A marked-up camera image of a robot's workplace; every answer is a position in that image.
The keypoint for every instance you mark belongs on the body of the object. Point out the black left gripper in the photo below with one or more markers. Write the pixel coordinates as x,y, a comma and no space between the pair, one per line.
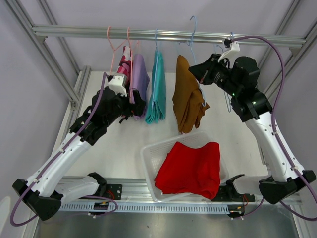
136,108

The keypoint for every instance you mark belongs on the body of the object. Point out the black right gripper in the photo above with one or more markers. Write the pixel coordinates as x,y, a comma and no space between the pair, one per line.
203,71

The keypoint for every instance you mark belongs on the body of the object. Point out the blue wire hanger brown trousers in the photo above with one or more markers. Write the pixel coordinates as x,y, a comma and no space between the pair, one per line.
190,44

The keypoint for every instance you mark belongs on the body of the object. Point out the red trousers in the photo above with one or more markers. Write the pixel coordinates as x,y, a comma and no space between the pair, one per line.
191,170

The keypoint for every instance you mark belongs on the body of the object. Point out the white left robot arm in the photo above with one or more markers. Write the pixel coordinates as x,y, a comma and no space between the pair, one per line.
40,192

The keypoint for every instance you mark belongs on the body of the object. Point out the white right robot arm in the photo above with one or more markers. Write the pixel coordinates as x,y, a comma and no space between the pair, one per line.
239,80

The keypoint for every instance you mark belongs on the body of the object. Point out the white plastic mesh basket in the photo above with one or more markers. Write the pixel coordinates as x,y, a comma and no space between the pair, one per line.
154,155

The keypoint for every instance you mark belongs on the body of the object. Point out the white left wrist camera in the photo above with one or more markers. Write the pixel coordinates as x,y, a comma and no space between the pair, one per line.
117,84

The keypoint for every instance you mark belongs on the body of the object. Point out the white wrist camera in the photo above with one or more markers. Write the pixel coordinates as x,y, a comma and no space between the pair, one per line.
117,84
232,47

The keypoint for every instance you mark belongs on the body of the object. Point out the aluminium hanging rail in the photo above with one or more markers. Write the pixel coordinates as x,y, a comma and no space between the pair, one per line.
134,34

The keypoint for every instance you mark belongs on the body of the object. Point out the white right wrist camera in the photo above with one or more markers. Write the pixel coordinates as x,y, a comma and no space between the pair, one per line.
232,47

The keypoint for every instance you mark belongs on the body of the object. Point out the blue wire hanger teal trousers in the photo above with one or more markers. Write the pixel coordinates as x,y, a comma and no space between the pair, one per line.
156,49

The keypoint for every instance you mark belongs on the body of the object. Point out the pink wire hanger camouflage trousers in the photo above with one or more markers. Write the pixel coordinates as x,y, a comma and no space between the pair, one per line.
114,49

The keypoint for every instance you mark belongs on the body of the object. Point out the pink wire hanger lilac trousers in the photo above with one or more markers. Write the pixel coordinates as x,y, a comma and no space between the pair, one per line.
131,64

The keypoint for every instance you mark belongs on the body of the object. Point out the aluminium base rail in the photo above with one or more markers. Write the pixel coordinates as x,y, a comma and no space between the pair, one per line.
136,190

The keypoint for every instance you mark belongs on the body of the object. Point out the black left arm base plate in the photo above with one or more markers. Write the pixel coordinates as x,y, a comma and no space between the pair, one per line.
112,191

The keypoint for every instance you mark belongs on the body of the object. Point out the right aluminium frame struts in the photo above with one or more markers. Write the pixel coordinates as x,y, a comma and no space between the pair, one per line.
297,31

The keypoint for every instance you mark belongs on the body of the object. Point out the aluminium frame struts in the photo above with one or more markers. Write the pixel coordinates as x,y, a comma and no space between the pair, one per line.
297,31
74,93

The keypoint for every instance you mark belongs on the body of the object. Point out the white slotted cable duct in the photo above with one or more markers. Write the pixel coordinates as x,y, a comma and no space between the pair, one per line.
129,207

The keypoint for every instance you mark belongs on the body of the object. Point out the left aluminium frame struts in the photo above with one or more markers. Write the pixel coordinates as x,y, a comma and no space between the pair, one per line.
74,93

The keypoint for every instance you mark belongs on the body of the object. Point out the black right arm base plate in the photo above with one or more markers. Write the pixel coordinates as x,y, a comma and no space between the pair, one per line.
229,194

